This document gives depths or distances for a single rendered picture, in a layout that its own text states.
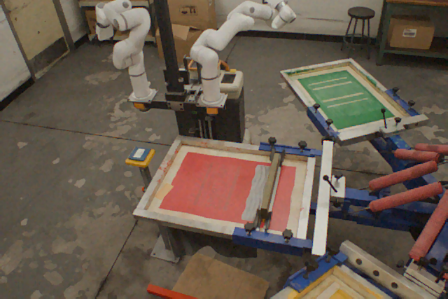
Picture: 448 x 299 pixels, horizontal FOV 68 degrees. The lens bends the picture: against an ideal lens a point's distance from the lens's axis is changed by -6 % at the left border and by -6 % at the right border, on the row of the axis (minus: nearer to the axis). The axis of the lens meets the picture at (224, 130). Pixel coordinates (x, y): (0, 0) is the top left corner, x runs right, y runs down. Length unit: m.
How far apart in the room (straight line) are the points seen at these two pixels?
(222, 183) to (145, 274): 1.14
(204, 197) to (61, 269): 1.53
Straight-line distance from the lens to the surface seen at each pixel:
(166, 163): 1.88
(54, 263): 2.99
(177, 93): 2.06
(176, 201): 1.74
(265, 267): 2.59
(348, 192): 1.66
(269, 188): 1.61
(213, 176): 1.82
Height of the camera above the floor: 2.27
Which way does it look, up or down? 39 degrees down
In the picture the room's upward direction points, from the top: 5 degrees counter-clockwise
